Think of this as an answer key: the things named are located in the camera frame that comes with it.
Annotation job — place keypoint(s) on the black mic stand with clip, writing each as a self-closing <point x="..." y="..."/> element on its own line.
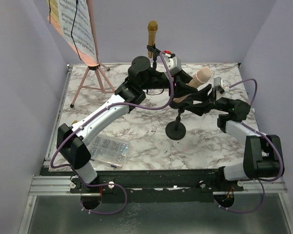
<point x="176" y="130"/>

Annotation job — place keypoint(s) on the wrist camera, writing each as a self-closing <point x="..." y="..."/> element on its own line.
<point x="219" y="86"/>
<point x="172" y="61"/>

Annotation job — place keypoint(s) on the black mounting rail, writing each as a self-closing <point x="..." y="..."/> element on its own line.
<point x="148" y="186"/>

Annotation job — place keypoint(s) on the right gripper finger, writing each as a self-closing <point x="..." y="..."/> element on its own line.
<point x="203" y="94"/>
<point x="199" y="108"/>

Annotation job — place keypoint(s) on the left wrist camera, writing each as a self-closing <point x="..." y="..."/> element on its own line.
<point x="172" y="61"/>

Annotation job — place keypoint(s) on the yellow sheet music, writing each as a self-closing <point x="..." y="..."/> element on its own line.
<point x="53" y="12"/>

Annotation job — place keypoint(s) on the pink microphone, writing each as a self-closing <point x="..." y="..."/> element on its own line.
<point x="201" y="77"/>

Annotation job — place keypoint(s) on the white sheet music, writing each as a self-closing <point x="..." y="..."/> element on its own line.
<point x="76" y="29"/>

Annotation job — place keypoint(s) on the pink music stand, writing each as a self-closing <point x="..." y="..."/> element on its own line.
<point x="105" y="86"/>

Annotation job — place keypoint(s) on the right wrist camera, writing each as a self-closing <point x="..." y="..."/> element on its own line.
<point x="219" y="86"/>

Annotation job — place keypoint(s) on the gold microphone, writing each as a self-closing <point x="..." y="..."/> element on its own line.
<point x="152" y="30"/>

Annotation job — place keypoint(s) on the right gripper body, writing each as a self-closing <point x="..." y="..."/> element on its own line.
<point x="214" y="100"/>

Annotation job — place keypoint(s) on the clear screw organizer box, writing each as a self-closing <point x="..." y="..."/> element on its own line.
<point x="109" y="150"/>

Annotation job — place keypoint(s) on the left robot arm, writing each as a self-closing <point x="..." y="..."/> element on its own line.
<point x="72" y="141"/>

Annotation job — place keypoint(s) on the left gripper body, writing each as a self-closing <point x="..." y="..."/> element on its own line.
<point x="164" y="81"/>

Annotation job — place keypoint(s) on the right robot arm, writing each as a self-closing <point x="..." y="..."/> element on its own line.
<point x="262" y="158"/>

